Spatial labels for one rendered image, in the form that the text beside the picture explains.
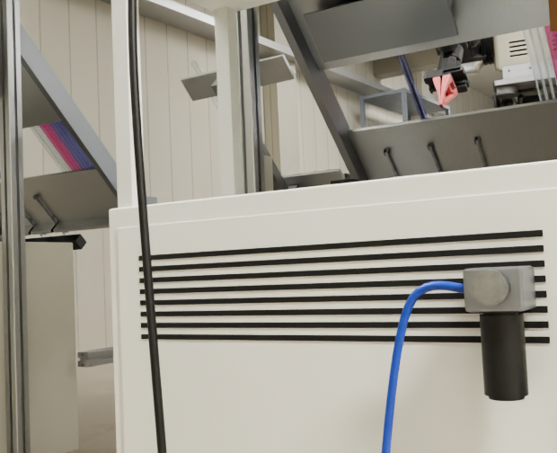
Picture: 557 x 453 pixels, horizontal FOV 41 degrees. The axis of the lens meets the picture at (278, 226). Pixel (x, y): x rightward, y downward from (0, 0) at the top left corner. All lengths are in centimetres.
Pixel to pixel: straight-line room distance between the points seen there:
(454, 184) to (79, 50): 420
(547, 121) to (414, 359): 93
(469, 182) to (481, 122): 88
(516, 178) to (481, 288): 14
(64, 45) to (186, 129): 116
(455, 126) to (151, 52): 385
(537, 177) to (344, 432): 37
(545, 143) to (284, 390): 99
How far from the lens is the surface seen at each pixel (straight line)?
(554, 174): 84
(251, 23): 155
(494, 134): 175
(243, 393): 100
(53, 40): 481
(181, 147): 544
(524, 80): 229
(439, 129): 176
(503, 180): 85
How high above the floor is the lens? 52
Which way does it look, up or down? 3 degrees up
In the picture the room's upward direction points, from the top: 3 degrees counter-clockwise
